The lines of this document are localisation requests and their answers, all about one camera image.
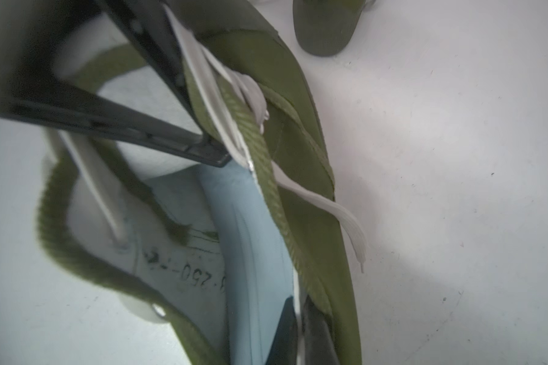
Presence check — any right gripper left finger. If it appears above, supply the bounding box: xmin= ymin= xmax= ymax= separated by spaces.
xmin=266 ymin=297 xmax=298 ymax=365

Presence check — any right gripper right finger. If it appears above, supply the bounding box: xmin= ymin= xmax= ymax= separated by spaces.
xmin=302 ymin=297 xmax=339 ymax=365

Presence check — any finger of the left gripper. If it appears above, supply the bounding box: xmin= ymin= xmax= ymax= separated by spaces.
xmin=0 ymin=72 xmax=231 ymax=167
xmin=93 ymin=1 xmax=209 ymax=137

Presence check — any blue insole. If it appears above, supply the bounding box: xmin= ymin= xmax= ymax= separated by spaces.
xmin=197 ymin=161 xmax=294 ymax=364

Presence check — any green shoe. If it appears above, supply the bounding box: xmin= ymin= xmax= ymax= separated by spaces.
xmin=37 ymin=1 xmax=366 ymax=364
xmin=292 ymin=0 xmax=374 ymax=57

